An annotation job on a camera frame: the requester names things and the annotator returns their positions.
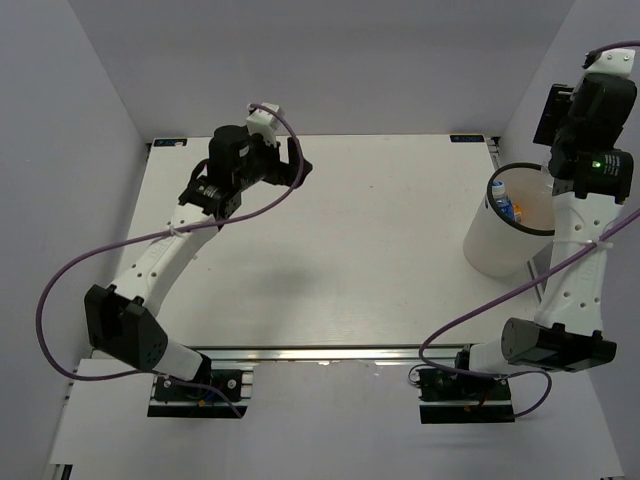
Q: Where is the black logo sticker right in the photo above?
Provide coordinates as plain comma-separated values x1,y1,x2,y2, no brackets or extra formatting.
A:
449,134,485,143

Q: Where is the clear bottle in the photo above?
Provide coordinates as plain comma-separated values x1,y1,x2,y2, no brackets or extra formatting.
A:
532,164,554,198

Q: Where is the blue label bottle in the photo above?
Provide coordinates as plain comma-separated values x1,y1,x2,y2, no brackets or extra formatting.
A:
491,180,515,220

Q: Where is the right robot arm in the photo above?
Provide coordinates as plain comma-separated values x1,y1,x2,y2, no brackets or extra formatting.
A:
451,73,637,399

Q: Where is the black logo sticker left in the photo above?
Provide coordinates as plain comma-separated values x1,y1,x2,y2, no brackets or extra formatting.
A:
152,138,187,148

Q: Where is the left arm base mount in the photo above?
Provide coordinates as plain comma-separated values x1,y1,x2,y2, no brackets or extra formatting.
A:
147,361,255,419

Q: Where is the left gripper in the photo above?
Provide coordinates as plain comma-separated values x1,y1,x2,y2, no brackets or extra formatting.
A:
233,129,311,191

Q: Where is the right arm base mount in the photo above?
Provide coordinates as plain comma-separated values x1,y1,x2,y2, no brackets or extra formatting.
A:
408,364,515,425

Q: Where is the aluminium table rail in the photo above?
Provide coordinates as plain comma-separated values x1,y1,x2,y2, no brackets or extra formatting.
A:
92,343,481,369

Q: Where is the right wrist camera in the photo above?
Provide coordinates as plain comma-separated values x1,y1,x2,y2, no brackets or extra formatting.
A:
582,48,635,77

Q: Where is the black logo sticker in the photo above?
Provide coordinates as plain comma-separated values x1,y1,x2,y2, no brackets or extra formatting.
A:
449,134,485,143
152,138,187,148

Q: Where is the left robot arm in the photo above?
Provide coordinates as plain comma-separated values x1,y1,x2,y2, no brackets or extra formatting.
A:
84,125,312,399

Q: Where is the orange juice bottle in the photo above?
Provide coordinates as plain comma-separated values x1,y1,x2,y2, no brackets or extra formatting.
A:
513,204,523,223

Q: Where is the white bin black rim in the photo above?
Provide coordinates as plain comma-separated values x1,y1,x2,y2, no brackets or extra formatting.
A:
463,163,555,277

